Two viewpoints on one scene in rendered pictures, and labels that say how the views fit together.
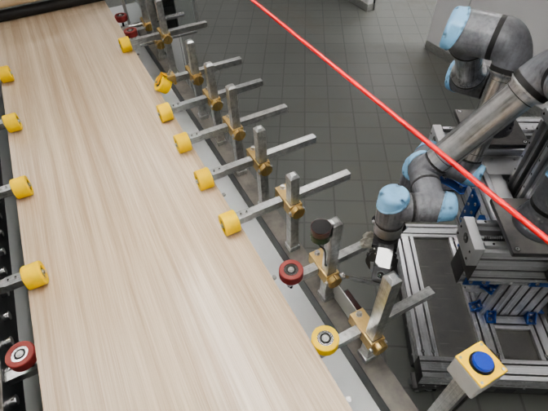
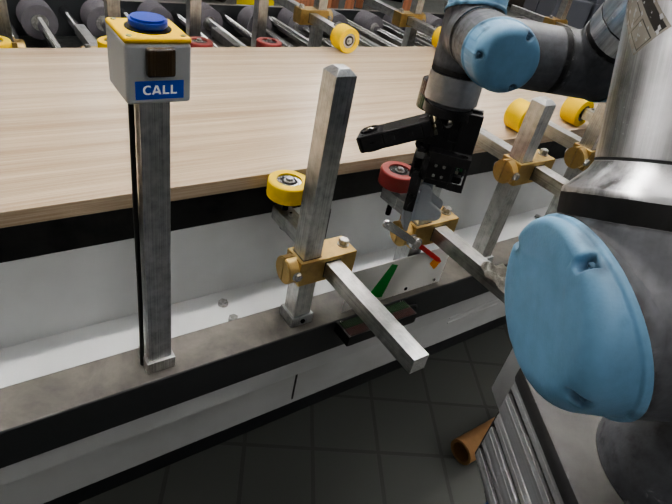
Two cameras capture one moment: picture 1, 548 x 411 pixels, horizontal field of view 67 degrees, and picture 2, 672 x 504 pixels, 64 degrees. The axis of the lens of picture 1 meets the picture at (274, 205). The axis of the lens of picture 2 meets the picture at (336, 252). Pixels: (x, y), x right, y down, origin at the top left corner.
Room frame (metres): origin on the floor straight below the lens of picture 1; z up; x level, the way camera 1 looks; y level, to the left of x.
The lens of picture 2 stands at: (0.39, -1.01, 1.40)
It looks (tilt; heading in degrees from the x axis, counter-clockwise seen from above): 36 degrees down; 75
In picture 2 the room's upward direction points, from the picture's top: 12 degrees clockwise
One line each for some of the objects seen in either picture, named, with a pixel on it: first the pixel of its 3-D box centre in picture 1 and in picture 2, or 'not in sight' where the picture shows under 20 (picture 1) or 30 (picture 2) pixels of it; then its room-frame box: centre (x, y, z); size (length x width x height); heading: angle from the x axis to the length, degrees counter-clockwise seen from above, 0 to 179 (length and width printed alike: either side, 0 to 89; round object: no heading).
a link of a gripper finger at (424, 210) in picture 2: not in sight; (422, 211); (0.70, -0.33, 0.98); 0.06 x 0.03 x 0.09; 159
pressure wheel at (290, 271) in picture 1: (290, 278); (393, 191); (0.75, -0.05, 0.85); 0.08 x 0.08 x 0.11
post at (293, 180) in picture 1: (292, 220); (501, 202); (0.99, -0.07, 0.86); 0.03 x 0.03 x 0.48; 26
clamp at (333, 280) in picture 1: (324, 268); (422, 226); (0.78, -0.16, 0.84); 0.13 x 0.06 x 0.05; 26
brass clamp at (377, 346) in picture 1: (368, 332); (316, 261); (0.56, -0.27, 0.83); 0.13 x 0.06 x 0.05; 26
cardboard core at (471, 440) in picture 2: not in sight; (493, 433); (1.27, -0.09, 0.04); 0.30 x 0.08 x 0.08; 26
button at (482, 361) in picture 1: (482, 362); (147, 24); (0.30, -0.40, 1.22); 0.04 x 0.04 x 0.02
